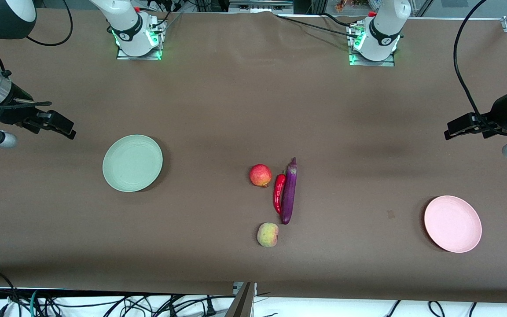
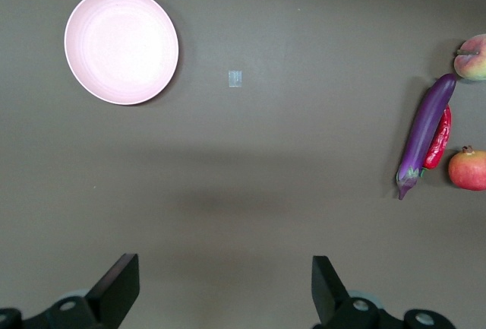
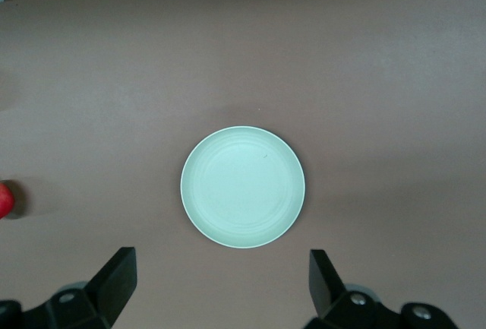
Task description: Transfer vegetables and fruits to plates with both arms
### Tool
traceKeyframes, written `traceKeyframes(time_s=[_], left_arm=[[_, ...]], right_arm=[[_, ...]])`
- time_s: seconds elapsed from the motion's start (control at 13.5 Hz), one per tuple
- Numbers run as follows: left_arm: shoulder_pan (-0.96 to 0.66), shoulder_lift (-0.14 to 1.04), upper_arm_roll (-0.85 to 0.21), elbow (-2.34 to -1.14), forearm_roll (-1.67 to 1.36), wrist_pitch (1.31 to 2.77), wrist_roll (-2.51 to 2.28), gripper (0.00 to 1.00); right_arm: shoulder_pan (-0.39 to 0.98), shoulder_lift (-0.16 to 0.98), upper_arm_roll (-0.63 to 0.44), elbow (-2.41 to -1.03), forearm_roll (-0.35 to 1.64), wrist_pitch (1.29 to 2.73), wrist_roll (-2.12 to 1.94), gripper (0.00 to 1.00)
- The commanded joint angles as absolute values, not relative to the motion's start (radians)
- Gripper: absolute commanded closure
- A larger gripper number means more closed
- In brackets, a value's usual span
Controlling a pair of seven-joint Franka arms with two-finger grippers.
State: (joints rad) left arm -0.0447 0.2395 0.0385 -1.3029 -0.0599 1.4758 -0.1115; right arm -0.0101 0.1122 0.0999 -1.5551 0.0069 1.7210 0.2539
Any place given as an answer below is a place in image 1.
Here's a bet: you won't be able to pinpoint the long purple eggplant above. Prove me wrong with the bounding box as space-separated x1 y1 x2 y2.
280 157 298 225

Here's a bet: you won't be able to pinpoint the red chili pepper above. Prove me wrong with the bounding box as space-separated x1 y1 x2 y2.
273 171 287 215

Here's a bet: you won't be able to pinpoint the red pomegranate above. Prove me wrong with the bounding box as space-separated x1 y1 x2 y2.
249 164 273 188

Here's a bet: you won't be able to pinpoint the pale green round plate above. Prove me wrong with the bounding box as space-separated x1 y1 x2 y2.
102 134 164 193

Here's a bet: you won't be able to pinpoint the pink round plate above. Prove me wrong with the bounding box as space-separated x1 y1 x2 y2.
424 195 483 254

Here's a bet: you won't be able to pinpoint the colourful background items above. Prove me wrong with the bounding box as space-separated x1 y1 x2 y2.
334 0 369 12

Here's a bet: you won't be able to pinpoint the brown paper table cover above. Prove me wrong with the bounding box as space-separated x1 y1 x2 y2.
0 8 507 304

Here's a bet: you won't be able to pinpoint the yellow-pink peach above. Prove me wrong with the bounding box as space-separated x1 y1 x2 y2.
257 222 279 248

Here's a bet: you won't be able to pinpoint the grey background device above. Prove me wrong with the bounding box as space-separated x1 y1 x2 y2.
229 0 294 13

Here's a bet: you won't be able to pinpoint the grey metal beam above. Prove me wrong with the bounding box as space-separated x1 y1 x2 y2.
224 282 257 317

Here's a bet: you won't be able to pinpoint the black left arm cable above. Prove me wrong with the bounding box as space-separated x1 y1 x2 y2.
453 0 507 133

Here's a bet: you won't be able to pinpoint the short black table cable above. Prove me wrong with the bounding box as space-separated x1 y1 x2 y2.
321 12 356 28

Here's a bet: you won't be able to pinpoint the long black table cable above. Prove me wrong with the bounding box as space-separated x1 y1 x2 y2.
275 15 360 39

